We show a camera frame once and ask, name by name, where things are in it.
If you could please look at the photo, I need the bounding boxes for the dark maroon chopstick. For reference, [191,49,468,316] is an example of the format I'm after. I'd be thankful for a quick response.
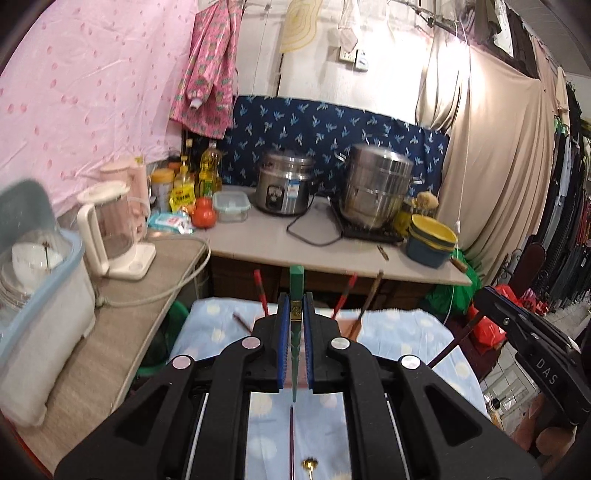
[288,405,296,480]

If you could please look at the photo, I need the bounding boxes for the red chopstick black end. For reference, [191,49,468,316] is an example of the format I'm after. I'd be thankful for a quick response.
[253,269,270,316]

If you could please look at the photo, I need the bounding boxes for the green chopstick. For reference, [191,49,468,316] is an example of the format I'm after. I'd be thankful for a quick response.
[288,265,304,402]

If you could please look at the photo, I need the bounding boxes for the dark red patterned chopstick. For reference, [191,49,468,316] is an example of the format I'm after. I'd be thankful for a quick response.
[428,315,482,369]

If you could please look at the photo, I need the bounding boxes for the dark brown chopstick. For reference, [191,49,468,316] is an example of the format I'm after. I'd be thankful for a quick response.
[346,270,384,341]

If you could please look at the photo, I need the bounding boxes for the dark brown-red chopstick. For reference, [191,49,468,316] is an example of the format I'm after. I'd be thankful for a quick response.
[232,312,252,334]

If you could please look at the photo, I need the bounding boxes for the bright red chopstick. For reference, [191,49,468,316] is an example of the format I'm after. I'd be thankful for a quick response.
[331,274,358,320]

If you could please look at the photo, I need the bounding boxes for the person's right hand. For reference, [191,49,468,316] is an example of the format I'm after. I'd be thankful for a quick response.
[511,393,577,476]

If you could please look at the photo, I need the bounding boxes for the red plastic bag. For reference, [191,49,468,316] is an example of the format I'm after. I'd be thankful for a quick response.
[466,283,551,356]

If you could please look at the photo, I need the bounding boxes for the blue polka dot tablecloth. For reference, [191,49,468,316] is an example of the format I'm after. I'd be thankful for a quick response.
[168,297,491,480]

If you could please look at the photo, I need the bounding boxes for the gold flower spoon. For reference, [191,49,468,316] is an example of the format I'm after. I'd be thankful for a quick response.
[301,457,318,480]

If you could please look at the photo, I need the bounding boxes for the pink perforated utensil basket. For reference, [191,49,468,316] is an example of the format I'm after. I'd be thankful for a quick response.
[283,316,356,389]

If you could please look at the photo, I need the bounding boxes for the grey wood countertop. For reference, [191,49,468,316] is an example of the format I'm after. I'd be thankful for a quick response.
[13,185,472,471]

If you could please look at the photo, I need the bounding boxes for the green plastic bag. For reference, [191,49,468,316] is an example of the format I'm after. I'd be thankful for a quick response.
[426,249,482,316]

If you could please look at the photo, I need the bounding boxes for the white dish rack tub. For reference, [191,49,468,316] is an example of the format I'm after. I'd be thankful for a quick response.
[1,229,95,428]

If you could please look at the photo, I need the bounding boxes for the blue yellow stacked bowls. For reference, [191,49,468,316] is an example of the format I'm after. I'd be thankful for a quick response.
[406,214,458,269]

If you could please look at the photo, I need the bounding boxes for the black induction cooktop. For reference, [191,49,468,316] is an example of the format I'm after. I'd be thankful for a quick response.
[329,198,404,245]

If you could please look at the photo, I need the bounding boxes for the blue wet wipes pack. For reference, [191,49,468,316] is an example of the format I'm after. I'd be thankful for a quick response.
[148,212,193,235]

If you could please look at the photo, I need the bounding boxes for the red tomato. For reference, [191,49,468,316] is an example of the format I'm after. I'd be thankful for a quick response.
[191,197,216,229]

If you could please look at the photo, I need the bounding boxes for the clear food container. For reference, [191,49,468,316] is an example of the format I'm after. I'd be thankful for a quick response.
[212,191,252,223]

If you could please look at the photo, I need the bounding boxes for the yellow seasoning packet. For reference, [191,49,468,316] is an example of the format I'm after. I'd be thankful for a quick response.
[169,183,195,213]

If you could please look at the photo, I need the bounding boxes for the grey-blue dish rack lid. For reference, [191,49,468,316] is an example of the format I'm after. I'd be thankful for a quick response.
[1,180,65,295]

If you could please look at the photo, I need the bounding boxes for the yellow cooking oil bottle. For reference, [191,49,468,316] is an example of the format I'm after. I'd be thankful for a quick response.
[197,140,222,198]

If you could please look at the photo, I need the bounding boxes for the large steel steamer pot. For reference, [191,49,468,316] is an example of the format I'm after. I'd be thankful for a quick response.
[335,144,425,229]

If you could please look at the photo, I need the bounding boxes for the yellow lidded jar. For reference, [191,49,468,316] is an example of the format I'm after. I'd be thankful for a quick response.
[150,168,175,212]

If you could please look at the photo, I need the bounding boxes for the beige curtain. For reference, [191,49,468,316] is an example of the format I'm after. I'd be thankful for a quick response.
[415,31,555,282]

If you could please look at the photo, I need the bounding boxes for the steel rice cooker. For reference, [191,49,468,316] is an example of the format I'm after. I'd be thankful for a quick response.
[253,150,315,216]

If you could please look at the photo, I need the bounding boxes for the navy floral cloth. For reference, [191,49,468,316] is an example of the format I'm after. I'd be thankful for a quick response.
[221,96,449,196]

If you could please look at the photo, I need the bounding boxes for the pink floral apron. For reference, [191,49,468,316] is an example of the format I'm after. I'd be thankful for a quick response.
[169,1,242,140]

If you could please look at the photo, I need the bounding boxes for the pink dotted curtain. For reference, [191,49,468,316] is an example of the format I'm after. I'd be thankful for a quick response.
[1,0,198,214]

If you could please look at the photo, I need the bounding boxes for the black power cable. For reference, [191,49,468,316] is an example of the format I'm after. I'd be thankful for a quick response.
[284,193,346,248]

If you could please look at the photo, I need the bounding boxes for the white wall socket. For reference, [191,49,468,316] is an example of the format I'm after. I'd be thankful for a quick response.
[339,47,369,72]

